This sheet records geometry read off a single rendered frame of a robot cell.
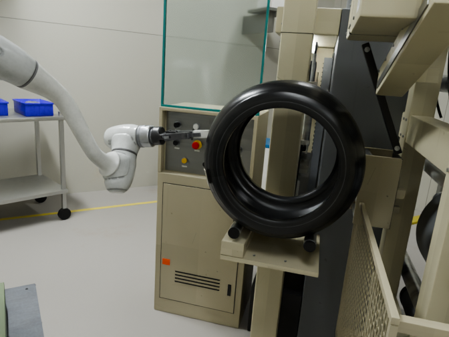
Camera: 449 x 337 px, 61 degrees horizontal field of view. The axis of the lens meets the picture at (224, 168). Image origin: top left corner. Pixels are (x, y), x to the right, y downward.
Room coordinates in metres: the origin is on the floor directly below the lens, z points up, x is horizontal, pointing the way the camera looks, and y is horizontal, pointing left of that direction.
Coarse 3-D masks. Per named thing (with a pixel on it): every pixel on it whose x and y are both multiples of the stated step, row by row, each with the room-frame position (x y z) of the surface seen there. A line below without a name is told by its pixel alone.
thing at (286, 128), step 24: (288, 0) 1.65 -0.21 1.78; (312, 0) 1.63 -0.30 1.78; (288, 24) 1.65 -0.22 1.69; (312, 24) 1.63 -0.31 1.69; (288, 48) 1.65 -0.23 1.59; (312, 48) 1.74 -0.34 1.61; (288, 72) 1.65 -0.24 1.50; (288, 120) 1.64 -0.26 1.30; (288, 144) 1.64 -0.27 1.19; (288, 168) 1.64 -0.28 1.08; (288, 192) 1.63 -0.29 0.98; (264, 288) 1.65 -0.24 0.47; (264, 312) 1.64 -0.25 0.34; (264, 336) 1.64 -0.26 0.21
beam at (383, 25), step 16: (352, 0) 1.50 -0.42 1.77; (368, 0) 0.99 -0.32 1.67; (384, 0) 0.98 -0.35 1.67; (400, 0) 0.97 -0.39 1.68; (416, 0) 0.97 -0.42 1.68; (352, 16) 1.32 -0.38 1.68; (368, 16) 0.99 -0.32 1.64; (384, 16) 0.98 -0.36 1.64; (400, 16) 0.97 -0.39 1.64; (416, 16) 0.96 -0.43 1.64; (352, 32) 1.32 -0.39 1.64; (368, 32) 1.28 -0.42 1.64; (384, 32) 1.25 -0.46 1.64
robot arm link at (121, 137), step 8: (112, 128) 1.52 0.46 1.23; (120, 128) 1.50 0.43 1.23; (128, 128) 1.50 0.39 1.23; (136, 128) 1.50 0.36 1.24; (104, 136) 1.52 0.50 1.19; (112, 136) 1.50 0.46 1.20; (120, 136) 1.48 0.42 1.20; (128, 136) 1.48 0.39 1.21; (112, 144) 1.48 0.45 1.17; (120, 144) 1.46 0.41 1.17; (128, 144) 1.47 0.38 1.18; (136, 144) 1.49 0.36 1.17; (136, 152) 1.49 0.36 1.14
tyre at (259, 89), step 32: (256, 96) 1.30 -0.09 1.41; (288, 96) 1.27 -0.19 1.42; (320, 96) 1.27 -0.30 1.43; (224, 128) 1.32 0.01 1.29; (352, 128) 1.24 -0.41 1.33; (224, 160) 1.57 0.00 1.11; (352, 160) 1.22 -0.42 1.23; (224, 192) 1.31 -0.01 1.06; (256, 192) 1.56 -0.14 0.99; (320, 192) 1.50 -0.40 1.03; (352, 192) 1.23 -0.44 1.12; (256, 224) 1.28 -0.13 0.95; (288, 224) 1.25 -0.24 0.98; (320, 224) 1.24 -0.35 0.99
